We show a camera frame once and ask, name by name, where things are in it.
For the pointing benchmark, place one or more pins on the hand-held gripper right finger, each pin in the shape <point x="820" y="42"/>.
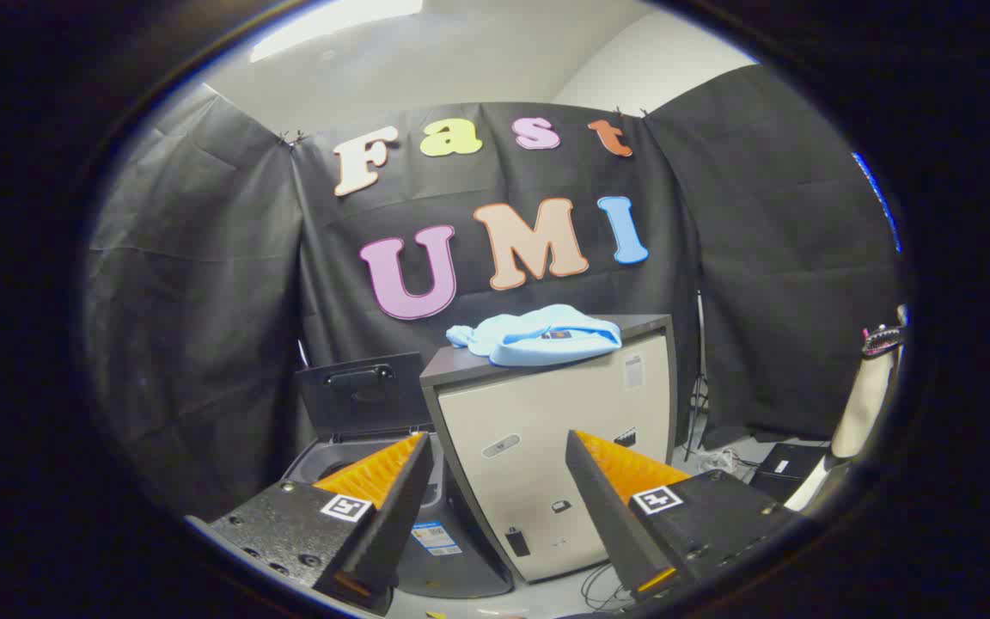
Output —
<point x="607" y="516"/>

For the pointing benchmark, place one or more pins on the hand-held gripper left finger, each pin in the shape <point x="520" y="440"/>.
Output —
<point x="396" y="516"/>

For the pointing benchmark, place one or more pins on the dark grey washing machine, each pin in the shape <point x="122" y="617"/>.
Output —
<point x="469" y="572"/>

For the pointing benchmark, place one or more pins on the light blue garment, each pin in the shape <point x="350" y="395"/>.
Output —
<point x="529" y="340"/>

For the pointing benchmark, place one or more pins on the cream cabinet with grey top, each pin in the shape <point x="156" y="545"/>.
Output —
<point x="546" y="413"/>

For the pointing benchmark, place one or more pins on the black tripod stand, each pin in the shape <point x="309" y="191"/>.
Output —
<point x="699" y="378"/>

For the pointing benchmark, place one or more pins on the black box on floor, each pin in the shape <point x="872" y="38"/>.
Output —
<point x="791" y="468"/>

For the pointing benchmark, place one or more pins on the cream fabric with pink trim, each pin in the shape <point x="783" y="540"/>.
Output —
<point x="864" y="404"/>

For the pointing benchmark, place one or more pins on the black backdrop cloth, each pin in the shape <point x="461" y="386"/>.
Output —
<point x="203" y="301"/>

